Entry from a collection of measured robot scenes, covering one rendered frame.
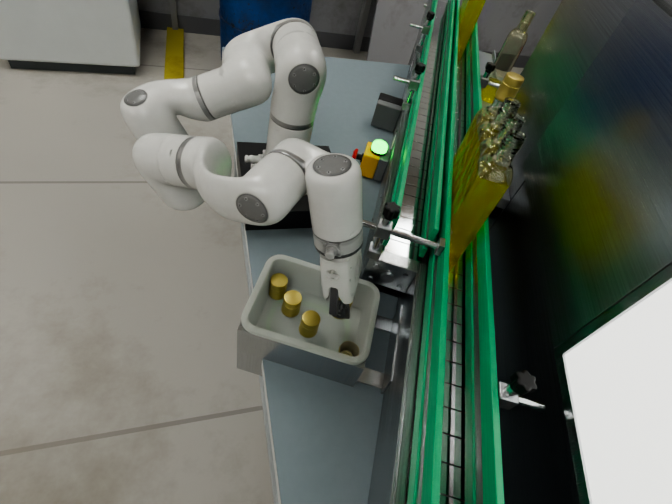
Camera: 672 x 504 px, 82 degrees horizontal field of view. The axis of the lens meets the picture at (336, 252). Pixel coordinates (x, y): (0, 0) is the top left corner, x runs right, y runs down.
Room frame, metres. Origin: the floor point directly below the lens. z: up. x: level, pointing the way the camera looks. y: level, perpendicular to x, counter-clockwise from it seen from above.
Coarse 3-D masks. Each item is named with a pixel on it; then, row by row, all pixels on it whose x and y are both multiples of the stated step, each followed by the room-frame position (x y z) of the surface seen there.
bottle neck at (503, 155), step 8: (512, 136) 0.58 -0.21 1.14; (520, 136) 0.60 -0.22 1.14; (504, 144) 0.59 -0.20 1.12; (512, 144) 0.58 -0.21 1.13; (520, 144) 0.58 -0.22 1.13; (496, 152) 0.59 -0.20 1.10; (504, 152) 0.58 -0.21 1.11; (512, 152) 0.58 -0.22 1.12; (496, 160) 0.59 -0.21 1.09; (504, 160) 0.58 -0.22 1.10
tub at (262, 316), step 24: (288, 264) 0.46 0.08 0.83; (312, 264) 0.47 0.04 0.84; (264, 288) 0.40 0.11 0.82; (288, 288) 0.45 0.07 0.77; (312, 288) 0.45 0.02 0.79; (360, 288) 0.46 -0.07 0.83; (264, 312) 0.38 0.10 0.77; (360, 312) 0.44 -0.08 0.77; (264, 336) 0.30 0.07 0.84; (288, 336) 0.35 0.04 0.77; (336, 336) 0.38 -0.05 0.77; (360, 336) 0.37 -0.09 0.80; (360, 360) 0.31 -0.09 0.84
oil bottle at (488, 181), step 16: (480, 160) 0.60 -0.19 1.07; (480, 176) 0.57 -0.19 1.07; (496, 176) 0.57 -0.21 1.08; (512, 176) 0.58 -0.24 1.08; (464, 192) 0.59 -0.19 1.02; (480, 192) 0.57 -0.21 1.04; (496, 192) 0.57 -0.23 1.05; (464, 208) 0.57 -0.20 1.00; (480, 208) 0.57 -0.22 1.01; (464, 224) 0.57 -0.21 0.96; (480, 224) 0.57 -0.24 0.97; (464, 240) 0.57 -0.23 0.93
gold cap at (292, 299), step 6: (288, 294) 0.40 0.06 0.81; (294, 294) 0.41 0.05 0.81; (300, 294) 0.41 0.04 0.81; (288, 300) 0.39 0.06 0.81; (294, 300) 0.40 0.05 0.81; (300, 300) 0.40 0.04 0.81; (282, 306) 0.39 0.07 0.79; (288, 306) 0.39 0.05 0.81; (294, 306) 0.39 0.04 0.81; (282, 312) 0.39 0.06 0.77; (288, 312) 0.38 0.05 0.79; (294, 312) 0.39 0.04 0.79
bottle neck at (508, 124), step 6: (510, 114) 0.65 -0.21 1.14; (516, 114) 0.66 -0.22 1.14; (510, 120) 0.64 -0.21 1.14; (516, 120) 0.64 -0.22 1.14; (522, 120) 0.65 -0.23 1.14; (504, 126) 0.65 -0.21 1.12; (510, 126) 0.64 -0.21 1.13; (516, 126) 0.64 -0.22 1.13; (522, 126) 0.65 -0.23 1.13; (498, 132) 0.66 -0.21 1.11; (504, 132) 0.64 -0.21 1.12; (498, 138) 0.64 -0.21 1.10
